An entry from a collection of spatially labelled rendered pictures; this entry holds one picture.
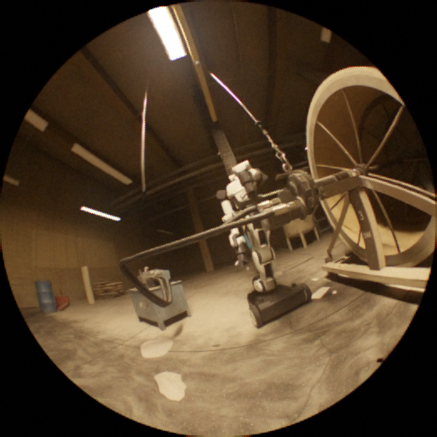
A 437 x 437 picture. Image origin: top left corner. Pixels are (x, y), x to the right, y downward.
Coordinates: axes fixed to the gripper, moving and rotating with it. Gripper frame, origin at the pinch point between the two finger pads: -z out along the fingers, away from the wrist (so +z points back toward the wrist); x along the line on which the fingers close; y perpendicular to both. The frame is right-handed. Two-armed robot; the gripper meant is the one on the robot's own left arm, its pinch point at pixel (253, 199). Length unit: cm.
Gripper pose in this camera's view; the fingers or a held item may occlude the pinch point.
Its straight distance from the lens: 95.0
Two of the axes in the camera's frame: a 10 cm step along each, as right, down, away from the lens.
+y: -9.5, 3.1, 1.1
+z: -2.8, -9.3, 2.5
